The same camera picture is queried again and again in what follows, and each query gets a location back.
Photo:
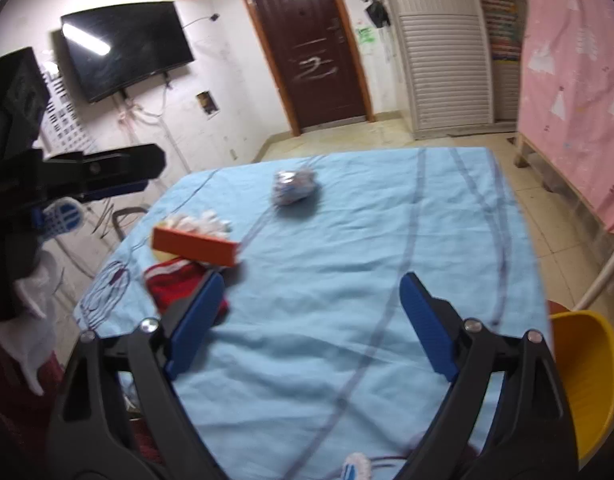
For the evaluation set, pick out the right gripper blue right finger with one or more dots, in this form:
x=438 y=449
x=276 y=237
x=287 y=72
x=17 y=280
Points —
x=435 y=322

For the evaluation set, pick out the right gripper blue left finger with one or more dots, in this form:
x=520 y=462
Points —
x=187 y=322

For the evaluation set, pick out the red knitted sock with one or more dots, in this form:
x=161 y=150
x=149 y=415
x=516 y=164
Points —
x=173 y=280

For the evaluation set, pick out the orange tissue box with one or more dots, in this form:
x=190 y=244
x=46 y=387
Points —
x=168 y=244

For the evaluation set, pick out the silver foil wrapper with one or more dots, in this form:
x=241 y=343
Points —
x=291 y=186

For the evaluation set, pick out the yellow trash bin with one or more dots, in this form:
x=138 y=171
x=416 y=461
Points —
x=583 y=349

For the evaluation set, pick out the white gloved left hand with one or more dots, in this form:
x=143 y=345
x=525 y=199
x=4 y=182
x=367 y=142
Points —
x=29 y=339

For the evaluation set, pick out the eye chart poster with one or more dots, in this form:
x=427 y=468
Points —
x=62 y=130

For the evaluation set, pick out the light blue bed sheet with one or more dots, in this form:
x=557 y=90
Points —
x=317 y=359

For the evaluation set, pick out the white metal chair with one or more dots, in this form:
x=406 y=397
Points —
x=598 y=285

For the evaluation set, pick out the white slatted wardrobe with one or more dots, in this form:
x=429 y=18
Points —
x=447 y=67

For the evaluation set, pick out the pink tree-print curtain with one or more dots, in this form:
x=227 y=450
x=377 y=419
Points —
x=567 y=95

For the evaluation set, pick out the dark brown door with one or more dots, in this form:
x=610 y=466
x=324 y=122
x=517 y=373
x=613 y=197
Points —
x=314 y=59

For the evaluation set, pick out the black wall television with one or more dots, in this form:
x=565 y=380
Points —
x=114 y=47

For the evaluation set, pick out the colourful wall chart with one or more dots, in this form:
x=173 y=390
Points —
x=503 y=27

